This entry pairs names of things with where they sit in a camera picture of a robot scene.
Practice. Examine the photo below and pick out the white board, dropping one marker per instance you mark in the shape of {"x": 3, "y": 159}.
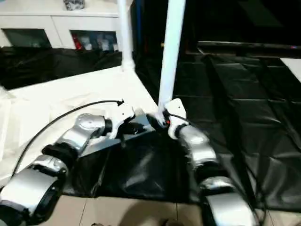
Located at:
{"x": 292, "y": 68}

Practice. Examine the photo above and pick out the dark grey bundle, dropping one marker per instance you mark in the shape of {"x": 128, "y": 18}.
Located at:
{"x": 74, "y": 4}

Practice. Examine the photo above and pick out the white glass-door cabinet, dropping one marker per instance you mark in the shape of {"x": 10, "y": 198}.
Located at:
{"x": 58, "y": 21}

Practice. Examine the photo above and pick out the black plastic mat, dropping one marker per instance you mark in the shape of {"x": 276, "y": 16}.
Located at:
{"x": 235, "y": 106}

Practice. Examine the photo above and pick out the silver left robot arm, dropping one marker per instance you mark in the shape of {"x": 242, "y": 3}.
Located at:
{"x": 30, "y": 188}

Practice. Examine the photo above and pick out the black metal rail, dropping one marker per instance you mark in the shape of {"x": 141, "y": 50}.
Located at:
{"x": 247, "y": 45}

